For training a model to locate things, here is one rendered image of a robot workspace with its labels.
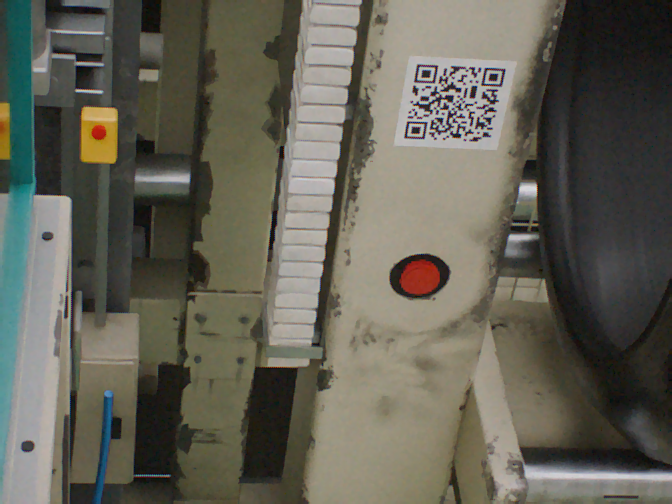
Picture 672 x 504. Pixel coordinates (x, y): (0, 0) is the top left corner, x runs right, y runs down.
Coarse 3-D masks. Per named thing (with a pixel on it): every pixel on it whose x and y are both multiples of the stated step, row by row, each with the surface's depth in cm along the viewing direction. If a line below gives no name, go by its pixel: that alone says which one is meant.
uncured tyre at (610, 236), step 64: (576, 0) 133; (640, 0) 141; (576, 64) 141; (640, 64) 144; (576, 128) 142; (640, 128) 145; (576, 192) 142; (640, 192) 144; (576, 256) 133; (640, 256) 142; (576, 320) 126; (640, 320) 138; (640, 384) 110; (640, 448) 118
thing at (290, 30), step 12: (288, 0) 157; (300, 0) 146; (288, 12) 156; (300, 12) 145; (288, 24) 156; (288, 36) 156; (288, 48) 155; (288, 60) 155; (288, 72) 154; (288, 84) 154; (288, 96) 154; (288, 108) 153; (288, 120) 153
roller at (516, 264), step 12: (516, 240) 143; (528, 240) 143; (516, 252) 143; (528, 252) 143; (540, 252) 143; (504, 264) 143; (516, 264) 143; (528, 264) 143; (540, 264) 143; (504, 276) 144; (516, 276) 144; (528, 276) 144; (540, 276) 144
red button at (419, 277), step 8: (408, 264) 115; (416, 264) 115; (424, 264) 115; (432, 264) 115; (400, 272) 115; (408, 272) 115; (416, 272) 115; (424, 272) 115; (432, 272) 115; (400, 280) 115; (408, 280) 115; (416, 280) 115; (424, 280) 115; (432, 280) 115; (408, 288) 116; (416, 288) 116; (424, 288) 116; (432, 288) 116
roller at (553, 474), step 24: (528, 456) 122; (552, 456) 122; (576, 456) 122; (600, 456) 122; (624, 456) 123; (552, 480) 121; (576, 480) 121; (600, 480) 122; (624, 480) 122; (648, 480) 122
